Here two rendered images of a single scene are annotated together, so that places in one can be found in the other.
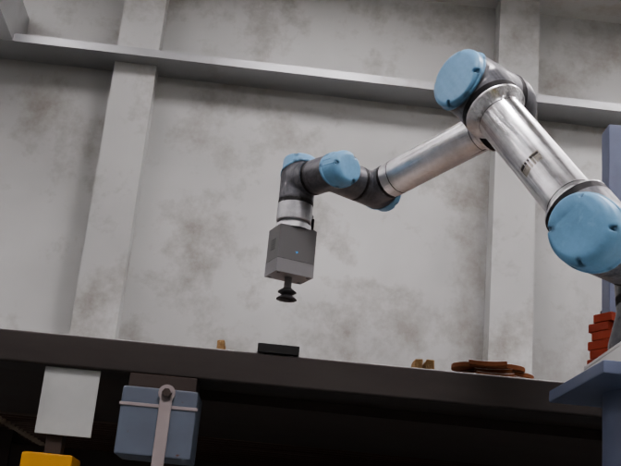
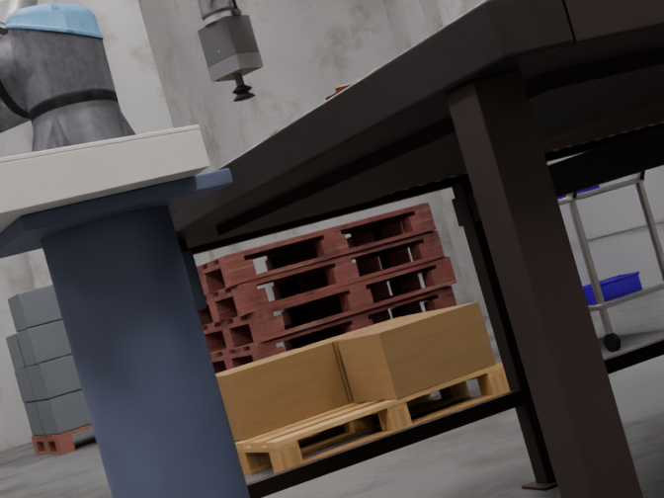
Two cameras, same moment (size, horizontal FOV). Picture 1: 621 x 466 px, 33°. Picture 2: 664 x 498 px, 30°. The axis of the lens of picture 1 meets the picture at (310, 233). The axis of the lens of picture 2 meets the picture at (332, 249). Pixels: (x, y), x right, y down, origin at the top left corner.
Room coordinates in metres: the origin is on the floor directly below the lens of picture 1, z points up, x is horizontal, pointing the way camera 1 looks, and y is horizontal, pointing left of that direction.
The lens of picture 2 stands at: (1.22, -2.15, 0.70)
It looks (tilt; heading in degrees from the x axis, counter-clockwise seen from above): 1 degrees up; 66
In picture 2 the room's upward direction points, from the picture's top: 16 degrees counter-clockwise
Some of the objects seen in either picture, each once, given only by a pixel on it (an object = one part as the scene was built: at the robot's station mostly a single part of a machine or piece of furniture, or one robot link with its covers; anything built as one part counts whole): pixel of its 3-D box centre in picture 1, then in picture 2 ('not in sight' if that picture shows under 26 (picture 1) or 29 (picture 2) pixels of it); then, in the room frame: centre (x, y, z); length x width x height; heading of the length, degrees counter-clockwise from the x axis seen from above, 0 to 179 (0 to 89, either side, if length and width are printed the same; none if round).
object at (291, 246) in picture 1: (289, 252); (234, 44); (2.10, 0.04, 1.18); 0.10 x 0.09 x 0.16; 24
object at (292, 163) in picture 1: (298, 181); not in sight; (2.08, 0.03, 1.34); 0.09 x 0.08 x 0.11; 41
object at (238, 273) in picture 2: not in sight; (324, 319); (3.90, 4.35, 0.48); 1.32 x 0.90 x 0.96; 4
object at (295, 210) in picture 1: (296, 216); (218, 5); (2.09, 0.03, 1.26); 0.08 x 0.08 x 0.05
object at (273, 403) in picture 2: not in sight; (348, 387); (3.33, 2.94, 0.21); 1.18 x 0.81 x 0.43; 7
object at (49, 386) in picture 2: not in sight; (103, 355); (3.30, 7.45, 0.61); 1.22 x 0.85 x 1.21; 4
